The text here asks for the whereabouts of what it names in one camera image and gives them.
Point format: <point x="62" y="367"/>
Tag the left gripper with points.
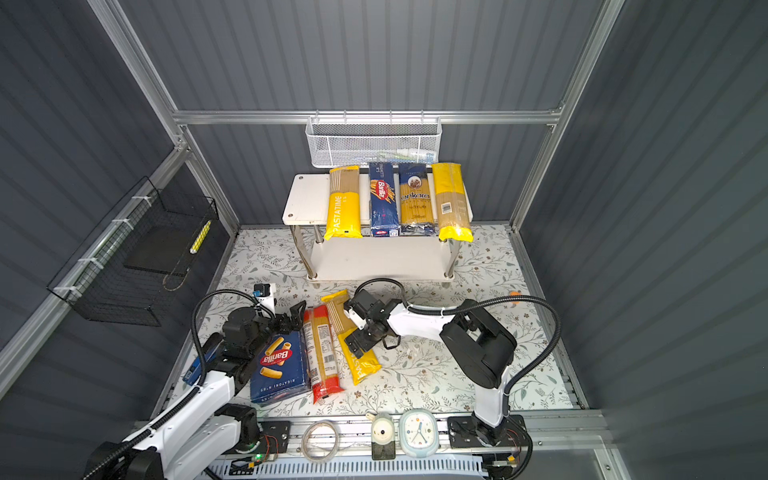
<point x="294" y="318"/>

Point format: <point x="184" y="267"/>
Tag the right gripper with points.
<point x="359" y="336"/>

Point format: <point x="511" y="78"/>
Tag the yellow Pastatime spaghetti bag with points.
<point x="343" y="327"/>
<point x="343" y="219"/>

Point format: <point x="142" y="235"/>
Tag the blue Barilla spaghetti box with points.
<point x="384" y="218"/>

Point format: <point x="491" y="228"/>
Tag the dark blue spaghetti bag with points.
<point x="416" y="214"/>

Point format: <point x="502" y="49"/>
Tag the yellow spaghetti bag with barcode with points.
<point x="451" y="202"/>

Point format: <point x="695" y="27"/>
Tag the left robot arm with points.
<point x="184" y="439"/>

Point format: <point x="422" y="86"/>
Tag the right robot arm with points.
<point x="480" y="345"/>

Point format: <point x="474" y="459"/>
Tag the white two-tier shelf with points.
<point x="409" y="258"/>

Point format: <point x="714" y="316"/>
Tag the red-ended spaghetti bag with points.
<point x="323" y="368"/>

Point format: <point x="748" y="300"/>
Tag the blue Barilla rigatoni box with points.
<point x="283" y="371"/>

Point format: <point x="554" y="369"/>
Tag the blue stapler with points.
<point x="193" y="373"/>

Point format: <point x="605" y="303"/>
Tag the yellow marker pen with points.
<point x="200" y="238"/>

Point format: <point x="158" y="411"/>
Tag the mint alarm clock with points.
<point x="418" y="433"/>

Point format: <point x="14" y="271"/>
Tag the pens in white basket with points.
<point x="408" y="155"/>

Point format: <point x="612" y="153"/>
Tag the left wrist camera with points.
<point x="263" y="293"/>

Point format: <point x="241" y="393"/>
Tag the black wire basket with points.
<point x="135" y="271"/>

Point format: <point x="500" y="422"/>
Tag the white wire mesh basket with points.
<point x="350" y="143"/>

